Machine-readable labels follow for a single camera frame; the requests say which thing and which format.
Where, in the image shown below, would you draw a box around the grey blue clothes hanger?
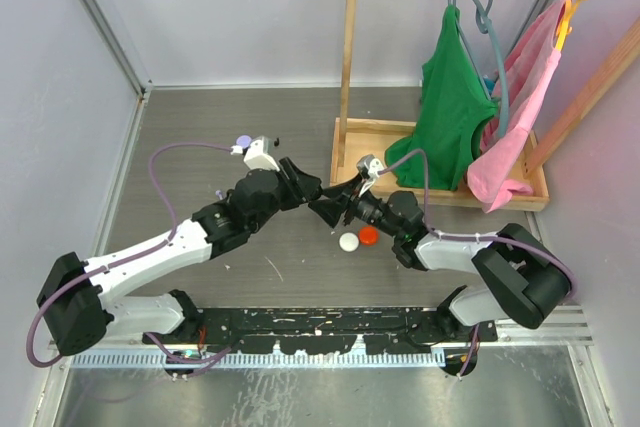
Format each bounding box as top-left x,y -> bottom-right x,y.
447,0 -> 510,140

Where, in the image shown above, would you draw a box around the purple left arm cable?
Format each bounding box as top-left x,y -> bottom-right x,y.
27,141 -> 236,371

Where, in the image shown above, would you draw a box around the white slotted cable duct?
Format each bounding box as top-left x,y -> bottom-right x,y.
70,345 -> 446,369

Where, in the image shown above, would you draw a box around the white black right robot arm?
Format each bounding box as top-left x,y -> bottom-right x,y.
309,176 -> 574,341

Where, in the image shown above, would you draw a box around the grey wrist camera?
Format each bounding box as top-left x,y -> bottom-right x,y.
231,136 -> 280,172
356,154 -> 386,197

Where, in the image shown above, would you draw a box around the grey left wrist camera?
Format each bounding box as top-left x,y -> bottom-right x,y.
231,136 -> 280,172

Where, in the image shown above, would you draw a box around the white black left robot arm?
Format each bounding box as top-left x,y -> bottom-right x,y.
34,158 -> 322,357

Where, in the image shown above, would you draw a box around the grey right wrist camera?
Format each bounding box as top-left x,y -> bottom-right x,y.
356,154 -> 386,197

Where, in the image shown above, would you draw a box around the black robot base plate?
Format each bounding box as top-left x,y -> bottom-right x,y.
157,307 -> 473,355

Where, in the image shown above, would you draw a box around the white round charging case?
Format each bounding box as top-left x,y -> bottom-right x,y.
339,232 -> 360,253

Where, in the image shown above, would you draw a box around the blue cloth item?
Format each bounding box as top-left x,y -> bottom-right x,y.
482,75 -> 501,100

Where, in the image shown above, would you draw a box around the green shirt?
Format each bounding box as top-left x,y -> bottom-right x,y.
384,5 -> 498,191

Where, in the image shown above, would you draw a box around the yellow clothes hanger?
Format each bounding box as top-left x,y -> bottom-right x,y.
555,0 -> 586,51

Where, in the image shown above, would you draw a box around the orange earbud charging case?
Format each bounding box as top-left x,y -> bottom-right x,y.
358,225 -> 379,246

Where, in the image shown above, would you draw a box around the purple round charging case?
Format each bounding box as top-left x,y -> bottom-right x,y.
236,135 -> 252,149

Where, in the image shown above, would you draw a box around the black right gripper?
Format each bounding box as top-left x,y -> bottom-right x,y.
308,172 -> 403,240

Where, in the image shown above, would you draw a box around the pink shirt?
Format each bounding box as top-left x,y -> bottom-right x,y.
466,0 -> 573,213

